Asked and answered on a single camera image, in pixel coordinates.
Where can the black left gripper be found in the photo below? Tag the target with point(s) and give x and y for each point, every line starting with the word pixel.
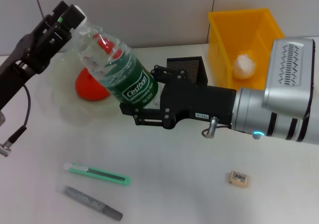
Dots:
pixel 22 62

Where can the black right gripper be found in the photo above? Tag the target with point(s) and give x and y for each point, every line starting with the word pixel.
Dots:
pixel 199 102

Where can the clear green-label water bottle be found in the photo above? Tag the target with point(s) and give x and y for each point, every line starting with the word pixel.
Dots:
pixel 119 67

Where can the white paper ball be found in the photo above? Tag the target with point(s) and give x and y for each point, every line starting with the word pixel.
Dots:
pixel 244 66

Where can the green utility knife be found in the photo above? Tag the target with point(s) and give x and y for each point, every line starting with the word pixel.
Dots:
pixel 109 178

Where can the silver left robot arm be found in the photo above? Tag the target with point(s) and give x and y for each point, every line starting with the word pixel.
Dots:
pixel 2 118

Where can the pale green glass fruit plate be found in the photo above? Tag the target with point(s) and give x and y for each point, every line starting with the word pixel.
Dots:
pixel 134 59

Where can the black mesh pen holder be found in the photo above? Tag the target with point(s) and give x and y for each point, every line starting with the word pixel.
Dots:
pixel 199 69

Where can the beige eraser with barcode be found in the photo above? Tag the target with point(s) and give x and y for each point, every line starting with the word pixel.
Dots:
pixel 238 178

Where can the grey marker pen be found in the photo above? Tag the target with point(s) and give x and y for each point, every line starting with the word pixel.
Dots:
pixel 87 200

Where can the yellow plastic bin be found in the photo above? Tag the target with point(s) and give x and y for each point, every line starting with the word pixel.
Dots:
pixel 224 34

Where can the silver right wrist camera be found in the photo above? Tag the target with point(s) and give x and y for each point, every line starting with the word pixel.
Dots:
pixel 289 77

